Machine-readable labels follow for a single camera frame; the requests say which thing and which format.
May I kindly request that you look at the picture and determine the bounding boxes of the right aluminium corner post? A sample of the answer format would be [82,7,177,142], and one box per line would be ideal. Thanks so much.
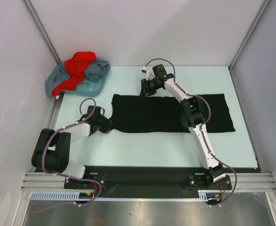
[228,0,272,73]

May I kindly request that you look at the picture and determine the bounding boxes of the grey t shirt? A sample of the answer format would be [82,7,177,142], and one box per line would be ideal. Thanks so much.
[45,58,111,97]

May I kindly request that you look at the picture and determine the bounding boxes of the left aluminium corner post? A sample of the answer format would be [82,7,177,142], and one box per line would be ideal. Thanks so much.
[21,0,61,64]

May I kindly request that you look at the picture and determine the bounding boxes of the red t shirt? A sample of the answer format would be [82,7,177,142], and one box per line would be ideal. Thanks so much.
[51,52,96,97]

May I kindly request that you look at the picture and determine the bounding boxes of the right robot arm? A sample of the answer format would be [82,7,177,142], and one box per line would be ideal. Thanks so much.
[140,65,226,189]

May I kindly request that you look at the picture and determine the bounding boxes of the aluminium frame rail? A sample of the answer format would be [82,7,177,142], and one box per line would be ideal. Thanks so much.
[21,172,276,192]

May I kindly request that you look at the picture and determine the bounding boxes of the grey slotted cable duct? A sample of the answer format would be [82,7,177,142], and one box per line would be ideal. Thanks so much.
[31,191,208,202]

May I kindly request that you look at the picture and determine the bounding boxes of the aluminium corner post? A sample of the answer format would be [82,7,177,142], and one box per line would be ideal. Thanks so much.
[21,0,61,64]
[228,0,272,73]

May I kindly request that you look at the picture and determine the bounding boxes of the black t shirt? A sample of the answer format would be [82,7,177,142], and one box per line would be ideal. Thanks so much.
[110,94,236,133]

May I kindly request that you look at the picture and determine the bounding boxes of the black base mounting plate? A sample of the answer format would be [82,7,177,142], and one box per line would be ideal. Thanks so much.
[34,164,263,199]

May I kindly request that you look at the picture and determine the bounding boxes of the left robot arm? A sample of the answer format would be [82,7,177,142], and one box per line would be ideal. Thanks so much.
[31,105,113,188]

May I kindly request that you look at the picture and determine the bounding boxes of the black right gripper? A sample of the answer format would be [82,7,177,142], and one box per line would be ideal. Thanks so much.
[140,79,161,99]

